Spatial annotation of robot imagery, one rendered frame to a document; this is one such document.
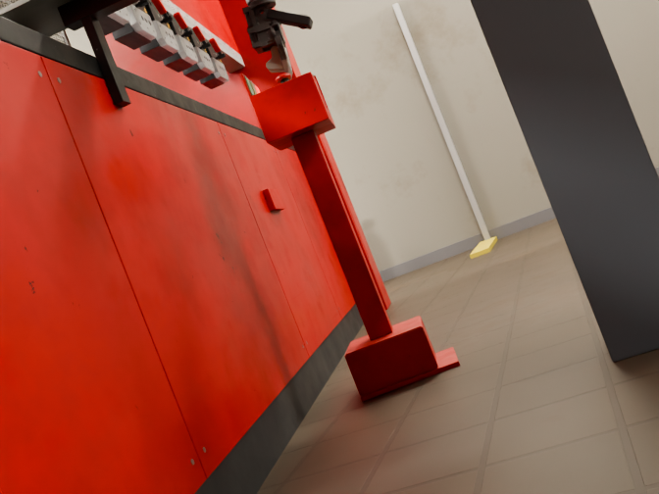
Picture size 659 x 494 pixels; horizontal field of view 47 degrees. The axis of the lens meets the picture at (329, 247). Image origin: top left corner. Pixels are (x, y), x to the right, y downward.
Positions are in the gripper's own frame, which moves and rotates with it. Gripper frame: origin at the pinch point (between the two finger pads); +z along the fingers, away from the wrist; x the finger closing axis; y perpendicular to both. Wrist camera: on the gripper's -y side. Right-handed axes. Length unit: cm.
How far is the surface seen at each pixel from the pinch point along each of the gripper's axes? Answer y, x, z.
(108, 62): 28, 55, -1
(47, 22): 39, 50, -13
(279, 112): 3.8, 15.1, 11.1
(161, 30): 39, -39, -34
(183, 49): 38, -58, -32
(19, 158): 30, 97, 21
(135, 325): 27, 82, 48
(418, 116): -48, -342, -22
